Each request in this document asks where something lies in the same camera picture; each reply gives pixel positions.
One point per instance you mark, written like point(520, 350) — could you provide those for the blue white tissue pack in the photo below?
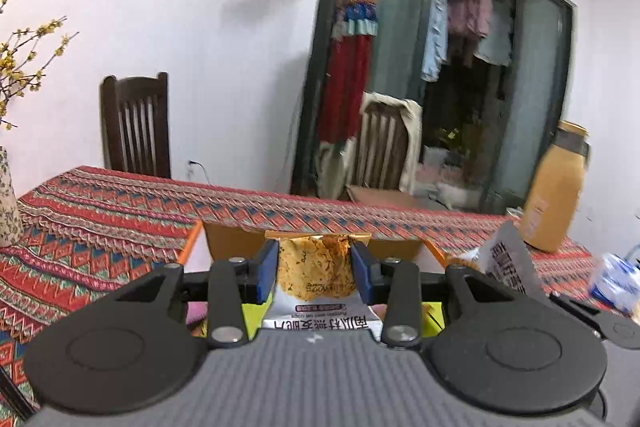
point(617, 282)

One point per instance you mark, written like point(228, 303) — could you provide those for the red hanging tassels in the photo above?
point(350, 82)

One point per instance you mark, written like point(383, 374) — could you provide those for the flat cardboard sheet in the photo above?
point(380, 196)

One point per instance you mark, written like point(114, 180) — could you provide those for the pink hanging garments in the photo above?
point(470, 7)

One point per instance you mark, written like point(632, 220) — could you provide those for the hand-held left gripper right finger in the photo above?
point(361, 272)

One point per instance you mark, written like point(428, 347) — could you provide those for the brown wooden chair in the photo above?
point(380, 147)

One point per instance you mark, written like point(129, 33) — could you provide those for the red patterned tablecloth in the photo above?
point(100, 217)

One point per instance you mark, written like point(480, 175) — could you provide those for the orange cardboard box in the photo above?
point(230, 239)

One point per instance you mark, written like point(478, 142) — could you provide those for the small green snack packet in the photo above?
point(431, 317)

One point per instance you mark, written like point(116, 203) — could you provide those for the grey snack packet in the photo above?
point(510, 262)

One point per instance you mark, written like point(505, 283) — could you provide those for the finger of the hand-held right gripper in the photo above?
point(575, 309)

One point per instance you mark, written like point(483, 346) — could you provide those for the yellow flower branches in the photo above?
point(20, 62)

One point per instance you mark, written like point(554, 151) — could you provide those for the dark wooden chair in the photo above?
point(135, 127)

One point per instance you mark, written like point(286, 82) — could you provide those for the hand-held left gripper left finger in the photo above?
point(267, 269)

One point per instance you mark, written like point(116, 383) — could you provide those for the long green snack packet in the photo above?
point(257, 319)

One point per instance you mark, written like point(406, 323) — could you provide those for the light blue hanging shirt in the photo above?
point(435, 42)

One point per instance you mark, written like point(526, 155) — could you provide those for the white hanging garment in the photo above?
point(497, 42)

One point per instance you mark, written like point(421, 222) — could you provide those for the pink snack packet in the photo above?
point(196, 314)

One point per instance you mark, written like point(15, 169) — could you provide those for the oat crisp snack packet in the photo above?
point(315, 272)

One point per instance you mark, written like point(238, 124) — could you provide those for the yellow thermos jug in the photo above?
point(555, 192)

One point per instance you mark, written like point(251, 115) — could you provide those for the dark sliding glass door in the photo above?
point(312, 107)

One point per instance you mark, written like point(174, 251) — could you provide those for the floral ceramic vase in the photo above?
point(9, 202)

